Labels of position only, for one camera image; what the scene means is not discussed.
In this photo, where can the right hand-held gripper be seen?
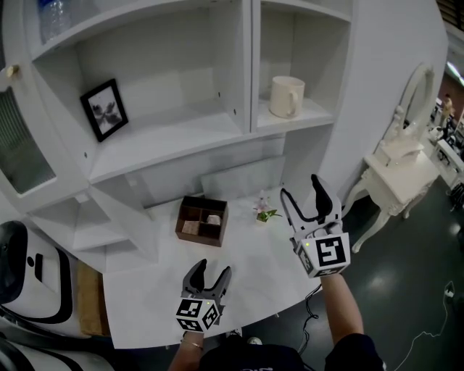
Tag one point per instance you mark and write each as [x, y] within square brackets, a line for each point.
[326, 253]

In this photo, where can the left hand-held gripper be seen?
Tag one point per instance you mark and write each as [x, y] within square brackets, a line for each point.
[195, 311]

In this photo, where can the cream ceramic mug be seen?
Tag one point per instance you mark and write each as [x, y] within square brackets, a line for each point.
[282, 98]

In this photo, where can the white desk shelving unit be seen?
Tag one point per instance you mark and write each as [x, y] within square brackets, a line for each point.
[250, 65]

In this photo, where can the person's left forearm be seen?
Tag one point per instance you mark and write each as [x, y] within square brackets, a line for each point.
[186, 357]

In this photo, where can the person's right forearm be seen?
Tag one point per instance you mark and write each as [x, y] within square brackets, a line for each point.
[342, 308]

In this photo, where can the brown wooden organizer box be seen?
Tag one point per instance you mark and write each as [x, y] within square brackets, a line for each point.
[199, 238]

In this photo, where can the small potted flower plant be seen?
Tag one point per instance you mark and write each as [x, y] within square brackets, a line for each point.
[262, 212]

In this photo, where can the person's left white shoe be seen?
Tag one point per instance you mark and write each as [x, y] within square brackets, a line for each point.
[233, 332]

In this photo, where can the person's white shoe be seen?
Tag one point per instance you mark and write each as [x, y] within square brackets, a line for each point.
[233, 332]
[254, 341]

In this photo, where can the person's right white shoe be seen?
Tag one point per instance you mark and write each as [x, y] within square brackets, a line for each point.
[254, 341]

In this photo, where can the person's dark shirt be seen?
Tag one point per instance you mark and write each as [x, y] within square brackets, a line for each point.
[253, 360]

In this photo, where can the cream vanity dressing table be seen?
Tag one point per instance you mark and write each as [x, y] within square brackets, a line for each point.
[402, 177]

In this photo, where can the flat brown cardboard box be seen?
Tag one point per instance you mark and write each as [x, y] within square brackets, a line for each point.
[90, 300]

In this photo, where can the white work table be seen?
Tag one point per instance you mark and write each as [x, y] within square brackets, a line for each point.
[449, 152]

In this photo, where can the white power strip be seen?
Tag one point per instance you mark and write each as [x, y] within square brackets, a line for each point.
[449, 292]

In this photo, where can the gold cabinet door knob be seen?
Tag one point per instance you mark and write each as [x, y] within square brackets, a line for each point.
[13, 71]

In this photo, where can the clear water bottle blue label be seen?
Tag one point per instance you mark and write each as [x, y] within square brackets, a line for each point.
[54, 20]

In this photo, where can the oval vanity mirror cream frame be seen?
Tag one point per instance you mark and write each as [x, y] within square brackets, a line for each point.
[398, 145]

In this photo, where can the black picture frame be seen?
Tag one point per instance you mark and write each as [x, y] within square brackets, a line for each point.
[104, 110]

